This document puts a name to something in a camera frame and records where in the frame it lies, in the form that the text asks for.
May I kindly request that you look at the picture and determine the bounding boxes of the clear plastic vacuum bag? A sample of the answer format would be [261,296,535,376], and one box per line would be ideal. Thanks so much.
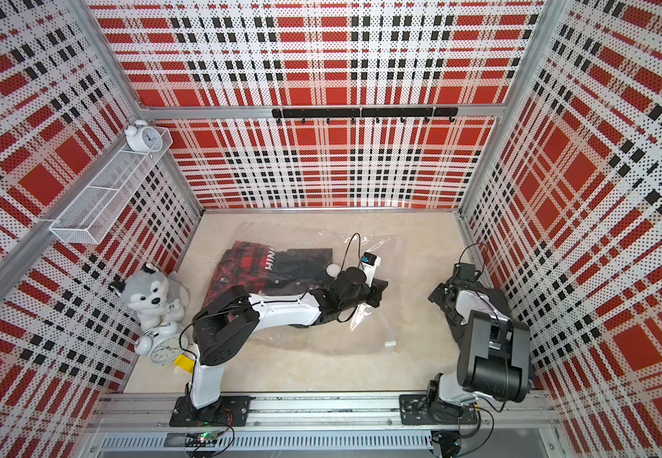
[181,221,403,356]

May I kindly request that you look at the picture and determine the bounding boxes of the white wire mesh shelf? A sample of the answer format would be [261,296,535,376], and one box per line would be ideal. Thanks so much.
[50,125,172,245]

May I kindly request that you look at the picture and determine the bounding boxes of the grey white husky plush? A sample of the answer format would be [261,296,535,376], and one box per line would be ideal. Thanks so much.
[108,263,191,331]

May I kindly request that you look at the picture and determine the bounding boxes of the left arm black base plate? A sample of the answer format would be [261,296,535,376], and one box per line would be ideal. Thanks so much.
[170,395,253,427]

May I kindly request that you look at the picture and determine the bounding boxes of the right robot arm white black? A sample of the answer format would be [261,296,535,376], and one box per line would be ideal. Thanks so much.
[427,263,534,417]

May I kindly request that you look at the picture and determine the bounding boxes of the white alarm clock on shelf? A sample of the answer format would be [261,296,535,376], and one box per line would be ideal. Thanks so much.
[125,119,163,153]

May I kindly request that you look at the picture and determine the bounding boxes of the yellow small block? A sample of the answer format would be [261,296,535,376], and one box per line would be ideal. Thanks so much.
[174,354,195,374]

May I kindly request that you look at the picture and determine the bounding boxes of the white alarm clock on table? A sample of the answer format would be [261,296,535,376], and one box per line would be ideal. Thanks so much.
[134,321,188,366]

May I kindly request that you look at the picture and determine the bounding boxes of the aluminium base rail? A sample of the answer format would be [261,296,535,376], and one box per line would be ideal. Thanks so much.
[77,391,572,457]

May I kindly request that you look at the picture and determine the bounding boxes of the red black plaid shirt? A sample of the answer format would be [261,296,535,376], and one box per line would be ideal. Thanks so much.
[202,240,275,307]

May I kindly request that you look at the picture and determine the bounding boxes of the black wall hook rail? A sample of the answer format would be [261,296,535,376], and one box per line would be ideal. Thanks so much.
[271,107,459,121]

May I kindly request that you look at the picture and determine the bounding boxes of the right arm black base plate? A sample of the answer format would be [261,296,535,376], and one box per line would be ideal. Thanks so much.
[399,394,479,427]

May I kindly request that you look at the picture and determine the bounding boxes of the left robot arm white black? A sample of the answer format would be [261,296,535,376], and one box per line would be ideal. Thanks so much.
[187,267,388,412]

